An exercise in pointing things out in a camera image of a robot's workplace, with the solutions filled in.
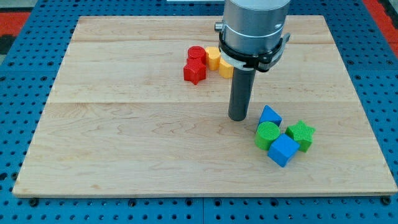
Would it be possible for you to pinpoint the black and white clamp mount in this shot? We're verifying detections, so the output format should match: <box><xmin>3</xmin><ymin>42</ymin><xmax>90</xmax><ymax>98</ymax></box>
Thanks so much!
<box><xmin>218</xmin><ymin>33</ymin><xmax>290</xmax><ymax>73</ymax></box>

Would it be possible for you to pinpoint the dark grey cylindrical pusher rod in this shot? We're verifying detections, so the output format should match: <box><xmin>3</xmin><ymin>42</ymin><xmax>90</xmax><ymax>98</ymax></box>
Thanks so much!
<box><xmin>228</xmin><ymin>68</ymin><xmax>256</xmax><ymax>121</ymax></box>

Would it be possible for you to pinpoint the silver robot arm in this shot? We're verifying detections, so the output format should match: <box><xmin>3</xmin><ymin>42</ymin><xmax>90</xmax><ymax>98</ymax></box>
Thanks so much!
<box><xmin>215</xmin><ymin>0</ymin><xmax>290</xmax><ymax>121</ymax></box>

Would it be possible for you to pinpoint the light wooden board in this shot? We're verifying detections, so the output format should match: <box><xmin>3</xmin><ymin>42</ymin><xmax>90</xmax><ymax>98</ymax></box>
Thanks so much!
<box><xmin>12</xmin><ymin>16</ymin><xmax>397</xmax><ymax>198</ymax></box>

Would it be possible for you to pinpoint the yellow hexagon block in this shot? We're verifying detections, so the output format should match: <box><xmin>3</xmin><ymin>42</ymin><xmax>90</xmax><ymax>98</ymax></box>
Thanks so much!
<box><xmin>218</xmin><ymin>58</ymin><xmax>234</xmax><ymax>79</ymax></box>

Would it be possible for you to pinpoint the yellow rounded block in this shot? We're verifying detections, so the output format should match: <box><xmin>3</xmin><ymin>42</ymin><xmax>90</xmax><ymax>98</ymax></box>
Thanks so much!
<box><xmin>205</xmin><ymin>47</ymin><xmax>221</xmax><ymax>71</ymax></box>

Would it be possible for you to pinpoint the blue triangle block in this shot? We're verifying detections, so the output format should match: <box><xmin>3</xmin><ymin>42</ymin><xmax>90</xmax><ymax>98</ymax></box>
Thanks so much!
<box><xmin>258</xmin><ymin>105</ymin><xmax>282</xmax><ymax>127</ymax></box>

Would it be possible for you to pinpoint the red star block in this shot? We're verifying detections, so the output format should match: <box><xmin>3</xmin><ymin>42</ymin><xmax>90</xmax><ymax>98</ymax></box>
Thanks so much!
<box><xmin>183</xmin><ymin>58</ymin><xmax>206</xmax><ymax>85</ymax></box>

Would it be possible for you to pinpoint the red cylinder block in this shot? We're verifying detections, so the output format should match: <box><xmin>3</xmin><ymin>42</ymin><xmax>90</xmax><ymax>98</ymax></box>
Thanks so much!
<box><xmin>187</xmin><ymin>45</ymin><xmax>206</xmax><ymax>65</ymax></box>

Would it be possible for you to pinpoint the green cylinder block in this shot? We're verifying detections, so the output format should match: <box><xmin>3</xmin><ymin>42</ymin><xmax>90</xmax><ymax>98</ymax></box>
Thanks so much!
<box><xmin>254</xmin><ymin>121</ymin><xmax>280</xmax><ymax>151</ymax></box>

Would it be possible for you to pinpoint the blue cube block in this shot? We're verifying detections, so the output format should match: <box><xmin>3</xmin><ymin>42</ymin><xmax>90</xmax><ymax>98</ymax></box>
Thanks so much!
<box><xmin>267</xmin><ymin>134</ymin><xmax>300</xmax><ymax>167</ymax></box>

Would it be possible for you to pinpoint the green star block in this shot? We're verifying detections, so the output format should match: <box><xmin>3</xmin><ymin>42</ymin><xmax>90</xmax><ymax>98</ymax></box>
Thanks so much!
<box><xmin>285</xmin><ymin>120</ymin><xmax>316</xmax><ymax>153</ymax></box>

